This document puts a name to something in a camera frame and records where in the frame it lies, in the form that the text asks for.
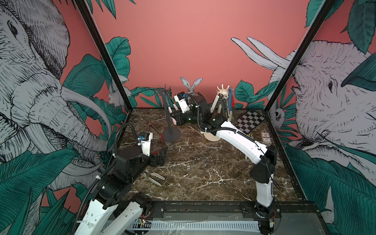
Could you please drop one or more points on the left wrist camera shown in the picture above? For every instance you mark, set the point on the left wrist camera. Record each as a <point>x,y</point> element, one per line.
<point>144,139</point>

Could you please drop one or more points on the black steel tongs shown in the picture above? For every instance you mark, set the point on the black steel tongs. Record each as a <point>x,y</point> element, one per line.
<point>226,109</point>

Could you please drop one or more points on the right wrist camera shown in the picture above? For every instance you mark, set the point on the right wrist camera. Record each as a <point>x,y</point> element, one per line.
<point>180,98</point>

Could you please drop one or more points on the grey utensil rack stand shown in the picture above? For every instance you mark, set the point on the grey utensil rack stand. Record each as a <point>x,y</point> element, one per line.
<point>171,134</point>

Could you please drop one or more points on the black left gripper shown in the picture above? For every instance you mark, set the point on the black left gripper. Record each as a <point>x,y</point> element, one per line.
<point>155,161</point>

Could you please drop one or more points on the black front rail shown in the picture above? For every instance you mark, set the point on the black front rail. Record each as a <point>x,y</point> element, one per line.
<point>161,209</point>

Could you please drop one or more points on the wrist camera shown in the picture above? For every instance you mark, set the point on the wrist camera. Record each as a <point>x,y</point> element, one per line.
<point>144,139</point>
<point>180,98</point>

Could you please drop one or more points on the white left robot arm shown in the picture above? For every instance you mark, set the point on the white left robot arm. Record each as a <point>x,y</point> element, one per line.
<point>130,163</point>

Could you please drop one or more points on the left black frame post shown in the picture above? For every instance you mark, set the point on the left black frame post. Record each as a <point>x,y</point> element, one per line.
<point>93,29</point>

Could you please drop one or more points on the pink tongs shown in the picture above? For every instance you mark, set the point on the pink tongs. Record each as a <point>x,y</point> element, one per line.
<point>170,105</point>

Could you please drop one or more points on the red steel tongs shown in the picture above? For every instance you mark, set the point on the red steel tongs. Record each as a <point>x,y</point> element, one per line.
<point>151,128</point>

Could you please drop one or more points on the white cable duct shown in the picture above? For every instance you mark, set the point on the white cable duct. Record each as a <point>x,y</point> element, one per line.
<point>157,225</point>

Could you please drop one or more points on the cream steel tongs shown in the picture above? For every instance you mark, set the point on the cream steel tongs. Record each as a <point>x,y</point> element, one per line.
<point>217,104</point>

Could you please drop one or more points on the cream utensil rack stand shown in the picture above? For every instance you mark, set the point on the cream utensil rack stand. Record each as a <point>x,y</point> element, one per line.
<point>216,117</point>

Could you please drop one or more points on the playing card box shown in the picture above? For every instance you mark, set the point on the playing card box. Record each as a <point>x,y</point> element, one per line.
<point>265,138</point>

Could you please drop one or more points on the black white chessboard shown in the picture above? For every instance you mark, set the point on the black white chessboard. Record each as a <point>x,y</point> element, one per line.
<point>249,121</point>

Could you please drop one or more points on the cream tipped tongs near left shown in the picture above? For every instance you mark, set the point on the cream tipped tongs near left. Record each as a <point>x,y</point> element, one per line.
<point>153,177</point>

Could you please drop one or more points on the black enclosure frame post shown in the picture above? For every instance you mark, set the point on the black enclosure frame post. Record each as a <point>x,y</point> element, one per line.
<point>319,18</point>

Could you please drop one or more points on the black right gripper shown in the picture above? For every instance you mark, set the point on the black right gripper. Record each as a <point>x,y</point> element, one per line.
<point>180,120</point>

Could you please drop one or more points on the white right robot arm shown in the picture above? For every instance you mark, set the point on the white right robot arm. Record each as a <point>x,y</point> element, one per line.
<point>195,109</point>

